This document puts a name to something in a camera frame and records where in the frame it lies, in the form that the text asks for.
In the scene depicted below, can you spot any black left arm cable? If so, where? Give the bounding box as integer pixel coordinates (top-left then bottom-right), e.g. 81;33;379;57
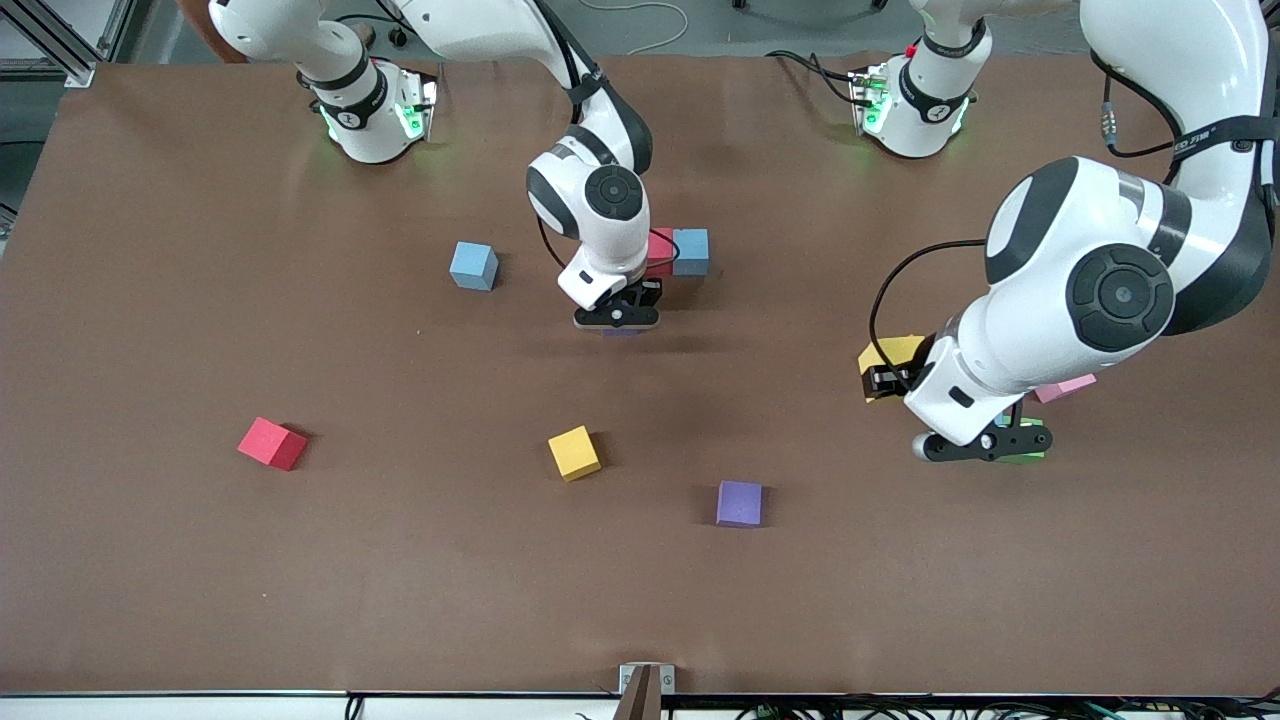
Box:
868;50;1201;346

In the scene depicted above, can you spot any white floor cable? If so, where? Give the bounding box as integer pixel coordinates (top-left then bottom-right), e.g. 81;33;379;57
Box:
578;0;691;56

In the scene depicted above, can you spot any white table edge rail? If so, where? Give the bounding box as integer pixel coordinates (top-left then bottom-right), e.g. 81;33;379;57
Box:
0;690;1280;720

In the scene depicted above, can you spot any yellow foam cube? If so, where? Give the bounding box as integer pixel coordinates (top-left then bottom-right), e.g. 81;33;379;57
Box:
547;425;603;484
857;335;927;404

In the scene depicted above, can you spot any green foam cube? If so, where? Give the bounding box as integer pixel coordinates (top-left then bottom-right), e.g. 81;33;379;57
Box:
1000;417;1048;465

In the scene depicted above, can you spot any aluminium frame profile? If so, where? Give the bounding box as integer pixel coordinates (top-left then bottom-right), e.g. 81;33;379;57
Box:
0;0;136;89

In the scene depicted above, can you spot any pink foam cube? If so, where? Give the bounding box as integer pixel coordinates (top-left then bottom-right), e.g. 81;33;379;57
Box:
1034;373;1099;405

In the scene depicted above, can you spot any metal table edge bracket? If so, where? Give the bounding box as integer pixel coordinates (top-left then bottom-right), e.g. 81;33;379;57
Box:
618;662;676;720

